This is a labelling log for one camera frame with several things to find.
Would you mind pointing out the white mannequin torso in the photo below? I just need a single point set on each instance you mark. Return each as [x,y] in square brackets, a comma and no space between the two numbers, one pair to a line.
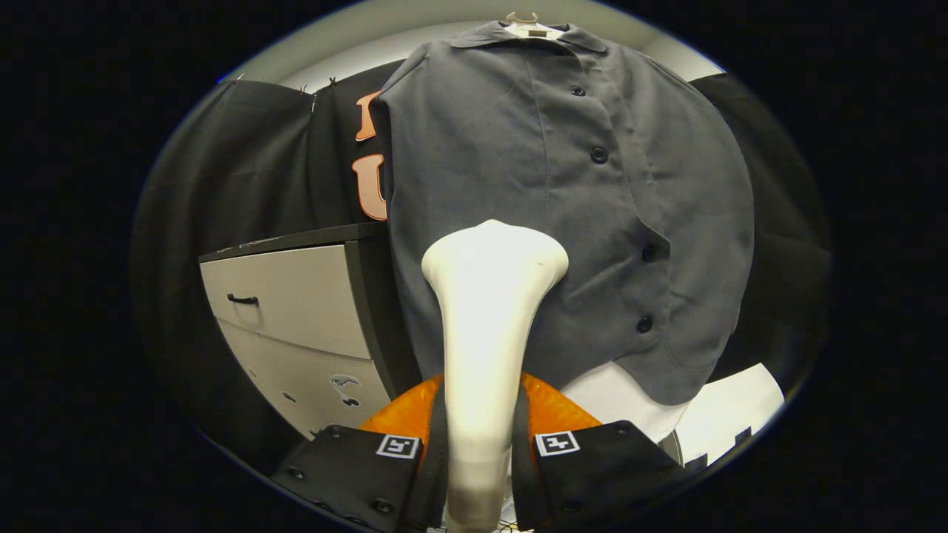
[615,400]

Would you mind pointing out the white garment steamer head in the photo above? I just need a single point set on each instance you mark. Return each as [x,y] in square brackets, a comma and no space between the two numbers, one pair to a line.
[485,333]

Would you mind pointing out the row of black cloth clips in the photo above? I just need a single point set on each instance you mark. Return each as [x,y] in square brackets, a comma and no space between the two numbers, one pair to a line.
[332,81]

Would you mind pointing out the white flat board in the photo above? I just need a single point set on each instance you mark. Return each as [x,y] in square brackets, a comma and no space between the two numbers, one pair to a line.
[733,407]

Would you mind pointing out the grey button shirt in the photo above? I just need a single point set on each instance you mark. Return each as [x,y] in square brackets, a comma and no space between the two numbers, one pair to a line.
[518,148]

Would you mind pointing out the black backdrop cloth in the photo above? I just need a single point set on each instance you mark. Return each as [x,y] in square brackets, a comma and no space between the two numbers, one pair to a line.
[259,163]

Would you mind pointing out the grey drawer cabinet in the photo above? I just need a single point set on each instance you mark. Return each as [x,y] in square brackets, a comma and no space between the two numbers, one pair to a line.
[296,303]

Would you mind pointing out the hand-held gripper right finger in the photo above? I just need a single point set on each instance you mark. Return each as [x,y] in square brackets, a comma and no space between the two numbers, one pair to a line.
[607,466]

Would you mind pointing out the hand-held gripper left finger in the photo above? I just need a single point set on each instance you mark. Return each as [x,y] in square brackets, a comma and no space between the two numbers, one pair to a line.
[355,474]

